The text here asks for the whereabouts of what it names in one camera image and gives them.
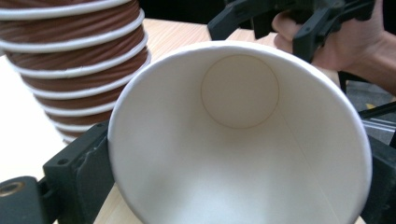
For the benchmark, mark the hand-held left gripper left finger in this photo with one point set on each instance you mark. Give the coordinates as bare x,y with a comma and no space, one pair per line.
77,174

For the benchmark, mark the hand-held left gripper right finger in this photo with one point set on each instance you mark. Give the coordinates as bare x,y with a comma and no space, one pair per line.
383,186

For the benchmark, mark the stack of brown paper cups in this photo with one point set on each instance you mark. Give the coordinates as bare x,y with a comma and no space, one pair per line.
68,59

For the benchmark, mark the white paper cup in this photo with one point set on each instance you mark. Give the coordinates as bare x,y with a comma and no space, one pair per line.
218,155

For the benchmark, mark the black metal stand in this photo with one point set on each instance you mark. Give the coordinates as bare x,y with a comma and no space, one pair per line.
378,110

